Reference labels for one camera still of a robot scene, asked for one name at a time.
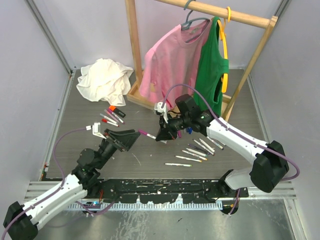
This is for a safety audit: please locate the pink cap marker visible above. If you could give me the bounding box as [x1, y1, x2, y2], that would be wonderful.
[104, 108, 125, 124]

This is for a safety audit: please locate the orange black highlighter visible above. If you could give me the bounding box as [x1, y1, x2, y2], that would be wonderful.
[109, 105, 126, 118]

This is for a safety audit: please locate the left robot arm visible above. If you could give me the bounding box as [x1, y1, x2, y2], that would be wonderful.
[1, 123, 141, 240]

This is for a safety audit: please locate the magenta cap marker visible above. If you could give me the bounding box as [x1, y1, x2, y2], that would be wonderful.
[138, 129, 156, 140]

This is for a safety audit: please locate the yellow clothes hanger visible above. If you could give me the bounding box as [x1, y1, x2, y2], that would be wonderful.
[207, 7, 231, 95]

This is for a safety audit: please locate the yellow cap marker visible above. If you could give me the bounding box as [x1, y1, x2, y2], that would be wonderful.
[182, 150, 208, 161]

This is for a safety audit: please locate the grey clothes hanger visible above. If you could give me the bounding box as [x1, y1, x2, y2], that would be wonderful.
[181, 0, 211, 44]

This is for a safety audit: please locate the grey cable duct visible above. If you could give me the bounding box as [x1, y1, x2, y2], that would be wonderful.
[67, 201, 224, 211]

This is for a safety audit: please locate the grey cap marker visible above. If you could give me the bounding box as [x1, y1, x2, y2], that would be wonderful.
[199, 138, 215, 154]

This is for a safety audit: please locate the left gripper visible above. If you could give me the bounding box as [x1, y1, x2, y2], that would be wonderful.
[95, 128, 140, 170]

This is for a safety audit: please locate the wooden clothes rack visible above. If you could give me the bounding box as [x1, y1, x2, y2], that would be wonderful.
[124, 0, 279, 138]

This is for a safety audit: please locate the green cap marker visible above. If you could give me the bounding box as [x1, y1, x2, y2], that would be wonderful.
[164, 163, 192, 167]

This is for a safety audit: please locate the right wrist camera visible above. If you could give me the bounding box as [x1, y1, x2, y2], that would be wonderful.
[153, 102, 169, 123]

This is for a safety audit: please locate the red cap marker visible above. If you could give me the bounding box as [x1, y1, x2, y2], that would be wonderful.
[101, 118, 119, 127]

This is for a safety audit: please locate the teal cap marker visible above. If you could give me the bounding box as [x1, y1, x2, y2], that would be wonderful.
[186, 148, 208, 157]

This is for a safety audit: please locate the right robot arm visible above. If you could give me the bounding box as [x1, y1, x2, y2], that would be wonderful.
[154, 94, 289, 197]

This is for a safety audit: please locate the green tank top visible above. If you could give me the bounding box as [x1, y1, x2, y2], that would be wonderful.
[193, 16, 229, 115]

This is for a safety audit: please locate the pink t-shirt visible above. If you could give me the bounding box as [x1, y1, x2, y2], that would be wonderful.
[139, 20, 212, 103]

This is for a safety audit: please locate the white crumpled cloth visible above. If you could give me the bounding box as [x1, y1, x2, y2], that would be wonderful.
[76, 58, 134, 107]

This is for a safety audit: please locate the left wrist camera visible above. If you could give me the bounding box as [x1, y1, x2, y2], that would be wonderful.
[85, 122, 106, 139]

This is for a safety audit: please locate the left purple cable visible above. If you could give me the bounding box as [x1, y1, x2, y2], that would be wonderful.
[0, 126, 116, 240]

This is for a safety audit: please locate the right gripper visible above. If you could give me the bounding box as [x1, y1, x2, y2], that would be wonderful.
[156, 112, 190, 141]

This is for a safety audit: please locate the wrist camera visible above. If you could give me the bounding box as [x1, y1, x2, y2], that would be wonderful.
[153, 102, 169, 123]
[85, 122, 106, 139]

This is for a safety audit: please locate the blue cap marker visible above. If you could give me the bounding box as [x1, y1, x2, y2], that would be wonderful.
[206, 136, 224, 150]

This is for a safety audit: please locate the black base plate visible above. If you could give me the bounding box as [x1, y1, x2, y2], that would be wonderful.
[78, 178, 237, 204]

